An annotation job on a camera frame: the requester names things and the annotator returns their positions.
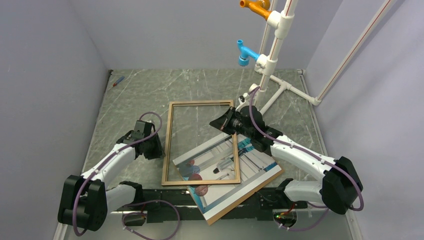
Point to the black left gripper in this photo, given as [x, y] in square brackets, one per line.
[158, 151]

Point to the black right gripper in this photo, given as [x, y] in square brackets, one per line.
[223, 122]

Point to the light wooden picture frame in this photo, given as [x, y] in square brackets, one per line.
[195, 152]

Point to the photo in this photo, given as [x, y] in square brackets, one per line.
[253, 164]

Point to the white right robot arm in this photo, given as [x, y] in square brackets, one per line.
[336, 183]

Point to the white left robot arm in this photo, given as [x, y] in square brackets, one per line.
[120, 156]

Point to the blue pipe fitting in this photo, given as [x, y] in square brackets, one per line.
[245, 54]

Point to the blue red screwdriver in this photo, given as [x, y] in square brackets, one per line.
[119, 80]

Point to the orange pipe fitting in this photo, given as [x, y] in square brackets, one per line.
[259, 7]

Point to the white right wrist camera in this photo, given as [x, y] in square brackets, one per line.
[243, 101]

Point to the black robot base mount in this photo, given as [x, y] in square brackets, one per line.
[212, 202]

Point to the aluminium table edge rail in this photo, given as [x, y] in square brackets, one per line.
[315, 117]

